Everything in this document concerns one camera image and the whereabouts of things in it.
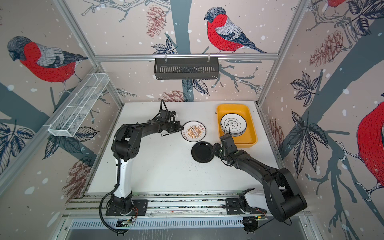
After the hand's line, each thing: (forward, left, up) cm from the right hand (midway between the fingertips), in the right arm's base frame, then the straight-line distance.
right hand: (211, 150), depth 89 cm
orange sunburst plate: (+17, +12, -4) cm, 21 cm away
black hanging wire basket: (+52, +18, +24) cm, 60 cm away
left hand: (+17, +19, -1) cm, 26 cm away
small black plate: (0, +5, -4) cm, 7 cm away
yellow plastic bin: (+13, -26, -6) cm, 30 cm away
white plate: (+22, -16, -2) cm, 27 cm away
